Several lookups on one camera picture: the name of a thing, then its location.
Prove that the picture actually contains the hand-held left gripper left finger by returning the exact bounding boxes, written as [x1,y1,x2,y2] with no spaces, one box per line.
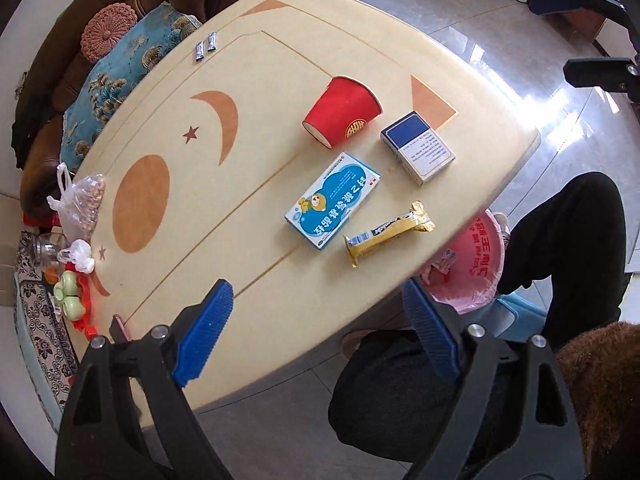
[54,278,236,480]

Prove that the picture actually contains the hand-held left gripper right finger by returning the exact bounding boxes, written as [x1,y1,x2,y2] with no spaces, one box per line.
[401,278,587,480]

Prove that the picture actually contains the pink waste bin with liner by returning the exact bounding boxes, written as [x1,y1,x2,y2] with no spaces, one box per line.
[420,208,507,316]

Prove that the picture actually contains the yellow snack wrapper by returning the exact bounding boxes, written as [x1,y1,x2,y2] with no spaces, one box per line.
[343,201,436,267]

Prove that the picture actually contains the blue medicine box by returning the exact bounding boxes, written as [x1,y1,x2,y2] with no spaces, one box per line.
[285,152,382,250]

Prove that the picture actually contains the blue white cigarette box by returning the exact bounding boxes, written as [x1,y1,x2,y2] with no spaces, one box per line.
[380,111,456,187]

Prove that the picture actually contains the red paper cup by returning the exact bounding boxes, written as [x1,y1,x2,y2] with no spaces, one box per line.
[302,76,383,150]

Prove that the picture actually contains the smartphone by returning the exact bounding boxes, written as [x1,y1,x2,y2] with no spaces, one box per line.
[109,313,132,345]

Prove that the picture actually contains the person's left leg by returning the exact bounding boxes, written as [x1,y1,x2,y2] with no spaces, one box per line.
[327,330,501,463]

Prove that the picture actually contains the person's leg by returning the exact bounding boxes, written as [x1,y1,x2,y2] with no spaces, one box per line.
[500,172,628,351]
[327,330,501,463]

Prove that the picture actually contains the light blue plastic stool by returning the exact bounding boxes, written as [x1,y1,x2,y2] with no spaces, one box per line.
[492,292,548,343]

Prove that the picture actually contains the red plastic tray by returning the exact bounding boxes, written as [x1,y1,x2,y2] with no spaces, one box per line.
[60,260,101,343]

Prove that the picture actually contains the person's right shoe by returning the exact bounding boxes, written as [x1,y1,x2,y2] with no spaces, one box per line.
[492,211,513,246]

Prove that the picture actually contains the pale green cup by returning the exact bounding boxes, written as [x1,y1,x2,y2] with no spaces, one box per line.
[59,295,87,322]
[52,271,83,297]

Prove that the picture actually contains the small white plastic bag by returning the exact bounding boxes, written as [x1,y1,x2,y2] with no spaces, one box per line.
[56,239,96,275]

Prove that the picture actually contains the black white floral sofa cover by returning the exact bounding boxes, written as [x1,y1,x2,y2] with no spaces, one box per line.
[12,230,83,426]

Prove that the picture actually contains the person's right leg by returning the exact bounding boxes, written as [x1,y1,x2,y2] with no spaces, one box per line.
[500,172,628,351]

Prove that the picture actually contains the clear bag of nuts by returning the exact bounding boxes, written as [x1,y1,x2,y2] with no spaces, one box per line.
[46,162,107,241]

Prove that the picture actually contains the glass jar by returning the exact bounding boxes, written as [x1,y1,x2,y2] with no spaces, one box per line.
[27,232,63,266]

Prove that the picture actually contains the person's brown fleece jacket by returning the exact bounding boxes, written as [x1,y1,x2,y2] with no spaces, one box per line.
[555,322,640,480]

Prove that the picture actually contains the cream coffee table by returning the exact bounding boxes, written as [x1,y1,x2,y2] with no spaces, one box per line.
[75,0,543,430]

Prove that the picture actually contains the black garment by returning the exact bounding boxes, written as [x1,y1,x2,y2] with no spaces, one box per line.
[10,105,46,171]

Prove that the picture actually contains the blue floral cushion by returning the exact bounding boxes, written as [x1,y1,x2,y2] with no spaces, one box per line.
[60,2,203,173]

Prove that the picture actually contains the round pink knitted cushion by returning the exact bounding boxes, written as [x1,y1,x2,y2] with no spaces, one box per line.
[81,2,138,63]

